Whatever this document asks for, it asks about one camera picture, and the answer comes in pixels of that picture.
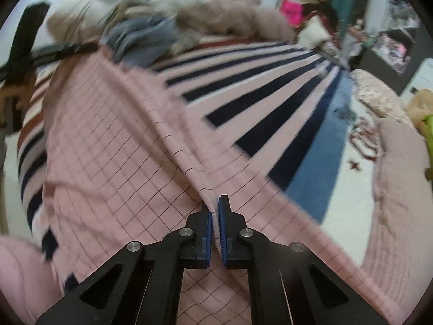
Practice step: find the brown plush toy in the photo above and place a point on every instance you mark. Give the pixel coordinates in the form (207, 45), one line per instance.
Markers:
(419, 105)

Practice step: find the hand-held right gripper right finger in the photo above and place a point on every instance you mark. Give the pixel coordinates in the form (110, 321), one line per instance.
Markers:
(223, 233)

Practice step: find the floral pillow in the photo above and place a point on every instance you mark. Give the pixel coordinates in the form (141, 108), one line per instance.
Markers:
(379, 94)

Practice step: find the white headboard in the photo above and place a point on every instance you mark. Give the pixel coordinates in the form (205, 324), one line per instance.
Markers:
(421, 78)

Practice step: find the avocado plush toy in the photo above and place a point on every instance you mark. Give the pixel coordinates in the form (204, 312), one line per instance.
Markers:
(429, 142)

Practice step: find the pink fuzzy blanket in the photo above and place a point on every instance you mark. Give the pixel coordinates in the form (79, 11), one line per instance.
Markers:
(399, 210)

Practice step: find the pink shopping bag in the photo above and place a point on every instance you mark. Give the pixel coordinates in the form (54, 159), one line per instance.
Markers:
(291, 13)

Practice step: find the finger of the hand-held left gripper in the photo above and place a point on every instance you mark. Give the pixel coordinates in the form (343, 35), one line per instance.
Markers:
(67, 50)

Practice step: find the blue denim pants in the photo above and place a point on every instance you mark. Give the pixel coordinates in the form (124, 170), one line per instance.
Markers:
(142, 37)

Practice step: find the striped blanket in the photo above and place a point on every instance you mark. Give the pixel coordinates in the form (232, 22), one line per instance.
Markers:
(270, 108)

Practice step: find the pink checked pants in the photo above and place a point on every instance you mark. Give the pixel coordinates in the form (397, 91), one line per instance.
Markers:
(118, 142)

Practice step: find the dark bookshelf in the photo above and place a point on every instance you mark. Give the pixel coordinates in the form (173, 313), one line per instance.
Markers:
(382, 59)

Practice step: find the pale patterned duvet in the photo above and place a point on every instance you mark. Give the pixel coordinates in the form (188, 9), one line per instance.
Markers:
(220, 17)

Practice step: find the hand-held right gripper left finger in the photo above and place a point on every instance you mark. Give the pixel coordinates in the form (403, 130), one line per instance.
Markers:
(207, 233)

